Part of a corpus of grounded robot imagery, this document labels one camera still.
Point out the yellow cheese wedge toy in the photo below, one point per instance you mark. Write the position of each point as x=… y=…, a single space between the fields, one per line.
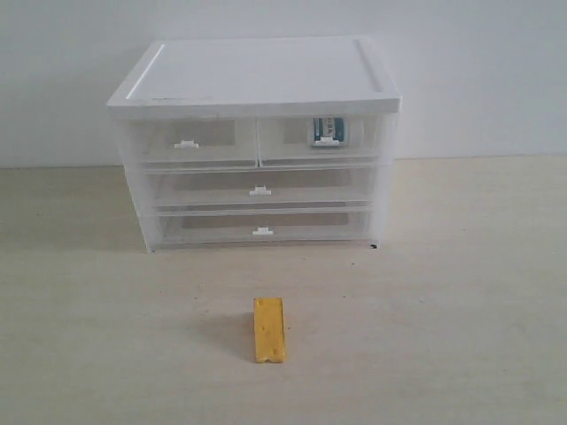
x=269 y=330

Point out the white bottle teal label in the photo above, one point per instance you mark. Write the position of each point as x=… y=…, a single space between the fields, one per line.
x=335 y=132

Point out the middle wide clear drawer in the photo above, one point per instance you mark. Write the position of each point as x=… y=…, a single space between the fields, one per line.
x=275 y=186

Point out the bottom wide clear drawer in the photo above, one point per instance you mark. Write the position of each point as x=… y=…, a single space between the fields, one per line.
x=279 y=226

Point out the wide clear drawer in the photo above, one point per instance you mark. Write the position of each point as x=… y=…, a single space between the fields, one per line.
x=279 y=226
x=275 y=186

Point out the white plastic drawer cabinet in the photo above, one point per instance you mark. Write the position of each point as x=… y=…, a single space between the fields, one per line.
x=255 y=79

